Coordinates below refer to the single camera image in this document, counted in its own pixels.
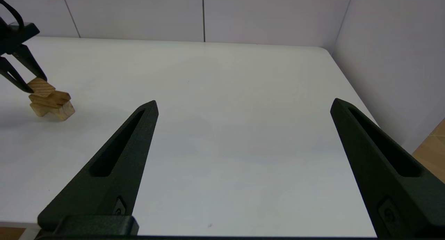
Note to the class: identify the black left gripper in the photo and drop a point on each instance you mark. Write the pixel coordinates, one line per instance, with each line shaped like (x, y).
(14, 36)

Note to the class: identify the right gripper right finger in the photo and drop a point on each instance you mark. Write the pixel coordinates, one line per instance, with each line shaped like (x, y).
(393, 177)

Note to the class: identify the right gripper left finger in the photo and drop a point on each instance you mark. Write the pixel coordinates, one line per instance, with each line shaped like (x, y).
(114, 170)

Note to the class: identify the triangular wooden building block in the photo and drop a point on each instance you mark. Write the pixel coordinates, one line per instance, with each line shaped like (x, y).
(41, 87)

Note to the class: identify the rectangular wooden building block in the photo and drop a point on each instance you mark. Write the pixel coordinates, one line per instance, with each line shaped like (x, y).
(61, 98)

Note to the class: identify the arched wooden building block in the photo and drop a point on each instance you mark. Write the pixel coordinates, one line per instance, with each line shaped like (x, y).
(62, 112)

